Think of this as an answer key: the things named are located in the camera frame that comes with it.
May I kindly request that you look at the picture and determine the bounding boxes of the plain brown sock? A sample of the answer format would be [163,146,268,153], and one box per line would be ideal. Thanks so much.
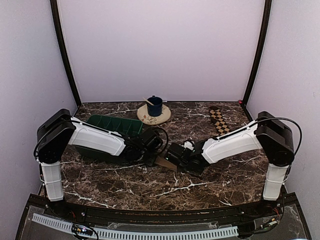
[154,156,177,172]

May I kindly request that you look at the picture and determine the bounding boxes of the brown black checkered sock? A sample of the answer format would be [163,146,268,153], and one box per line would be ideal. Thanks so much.
[209,106,230,136]

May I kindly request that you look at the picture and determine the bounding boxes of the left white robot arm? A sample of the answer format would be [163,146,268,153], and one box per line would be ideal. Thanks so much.
[33,108,163,218]

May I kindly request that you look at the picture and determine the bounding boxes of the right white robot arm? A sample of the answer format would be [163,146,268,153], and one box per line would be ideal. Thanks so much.
[164,111,296,217]

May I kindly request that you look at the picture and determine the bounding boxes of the beige floral round mat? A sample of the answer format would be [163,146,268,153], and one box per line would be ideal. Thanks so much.
[136,103,172,125]

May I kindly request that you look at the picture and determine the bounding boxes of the dark blue mug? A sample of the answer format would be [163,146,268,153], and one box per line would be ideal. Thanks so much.
[147,95,163,117]

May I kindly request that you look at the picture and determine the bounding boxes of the green divided plastic tray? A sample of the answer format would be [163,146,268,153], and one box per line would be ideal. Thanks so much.
[75,115,143,165]

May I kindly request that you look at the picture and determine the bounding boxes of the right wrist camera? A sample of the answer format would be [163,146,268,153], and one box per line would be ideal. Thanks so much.
[183,140,194,150]

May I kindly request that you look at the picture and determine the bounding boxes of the left camera black cable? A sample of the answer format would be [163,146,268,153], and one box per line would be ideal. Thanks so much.
[152,127,170,156]

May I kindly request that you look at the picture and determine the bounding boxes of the camera black cable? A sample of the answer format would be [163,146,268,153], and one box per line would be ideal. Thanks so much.
[247,117,303,181]
[152,127,170,156]

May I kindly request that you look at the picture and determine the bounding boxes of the black front rail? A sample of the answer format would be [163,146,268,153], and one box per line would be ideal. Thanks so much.
[55,202,272,225]

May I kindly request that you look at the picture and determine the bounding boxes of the right camera black cable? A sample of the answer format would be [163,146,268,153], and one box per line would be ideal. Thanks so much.
[247,117,303,181]

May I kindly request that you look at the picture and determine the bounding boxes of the white slotted cable duct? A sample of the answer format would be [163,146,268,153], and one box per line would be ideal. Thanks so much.
[31,213,239,240]

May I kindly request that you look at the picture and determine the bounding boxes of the left black frame post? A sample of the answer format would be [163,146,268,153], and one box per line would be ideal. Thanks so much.
[49,0,82,108]

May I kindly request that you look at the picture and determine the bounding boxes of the black frame post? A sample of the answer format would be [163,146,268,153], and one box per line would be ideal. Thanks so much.
[242,0,272,109]
[49,0,82,108]

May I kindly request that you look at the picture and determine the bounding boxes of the right black frame post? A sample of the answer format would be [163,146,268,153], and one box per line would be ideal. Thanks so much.
[242,0,272,109]

